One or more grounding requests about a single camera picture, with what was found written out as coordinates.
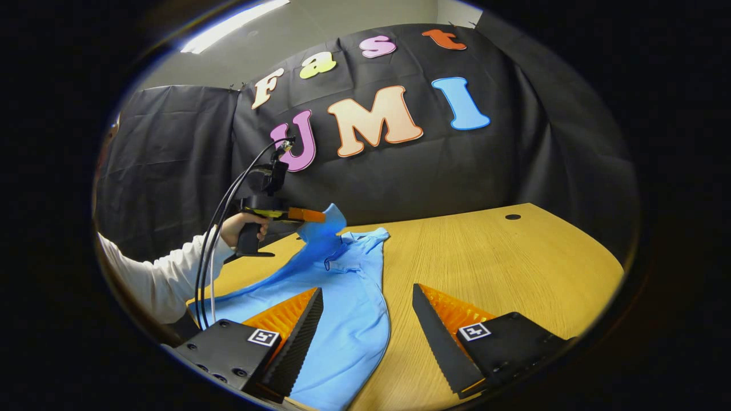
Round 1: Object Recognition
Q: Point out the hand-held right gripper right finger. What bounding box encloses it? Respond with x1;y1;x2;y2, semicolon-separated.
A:
412;284;572;399

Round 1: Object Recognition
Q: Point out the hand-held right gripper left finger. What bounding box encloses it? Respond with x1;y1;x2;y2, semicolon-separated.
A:
171;287;324;403

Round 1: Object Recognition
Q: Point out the light blue T-shirt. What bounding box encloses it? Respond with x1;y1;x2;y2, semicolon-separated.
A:
188;203;392;411

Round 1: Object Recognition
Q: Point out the black backdrop cloth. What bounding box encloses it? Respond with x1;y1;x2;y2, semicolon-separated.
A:
94;11;640;263

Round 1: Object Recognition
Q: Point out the black cable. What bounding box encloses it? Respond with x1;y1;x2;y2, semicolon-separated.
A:
194;137;293;331

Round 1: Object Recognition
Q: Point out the white cable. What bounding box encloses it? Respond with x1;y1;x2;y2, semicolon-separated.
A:
208;225;224;325

